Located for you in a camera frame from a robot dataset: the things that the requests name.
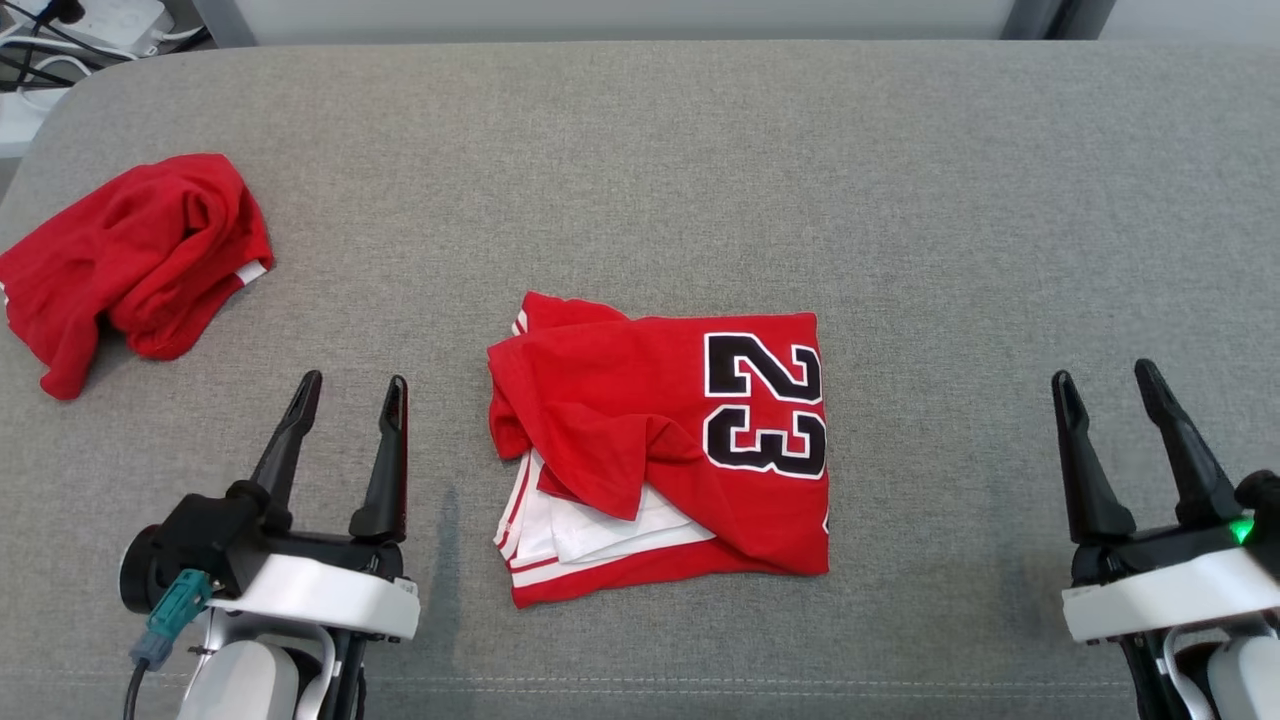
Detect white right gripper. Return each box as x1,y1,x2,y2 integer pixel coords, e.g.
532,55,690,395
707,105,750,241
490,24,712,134
1050,358,1280,644

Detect teal left camera connector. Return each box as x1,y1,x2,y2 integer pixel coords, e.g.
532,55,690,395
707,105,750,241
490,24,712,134
130,568,214,671

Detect light grey partition post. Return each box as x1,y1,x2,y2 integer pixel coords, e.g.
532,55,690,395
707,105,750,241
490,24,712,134
192,0,259,48
1000,0,1061,41

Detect red basketball jersey number 23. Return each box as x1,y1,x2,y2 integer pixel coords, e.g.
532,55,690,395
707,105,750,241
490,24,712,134
487,292,831,609

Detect white power strip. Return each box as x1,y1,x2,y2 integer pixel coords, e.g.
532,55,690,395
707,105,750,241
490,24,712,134
15,0,177,58

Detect dark grey partition post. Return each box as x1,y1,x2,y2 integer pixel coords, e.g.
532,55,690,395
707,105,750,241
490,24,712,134
1045,0,1118,41

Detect black floor cable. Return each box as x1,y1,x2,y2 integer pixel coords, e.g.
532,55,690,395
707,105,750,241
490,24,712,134
0,5,136,63

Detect white flat floor strip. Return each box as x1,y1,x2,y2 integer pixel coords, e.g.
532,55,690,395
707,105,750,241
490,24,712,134
0,88,73,158

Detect white partition panel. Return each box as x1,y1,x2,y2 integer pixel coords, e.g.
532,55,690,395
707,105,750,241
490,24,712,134
232,0,1017,43
1100,0,1280,43

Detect red shorts with white band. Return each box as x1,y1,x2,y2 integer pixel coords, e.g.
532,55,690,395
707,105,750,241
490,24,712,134
0,153,276,401

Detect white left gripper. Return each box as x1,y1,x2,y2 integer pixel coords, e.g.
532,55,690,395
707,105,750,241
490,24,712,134
205,370,422,642

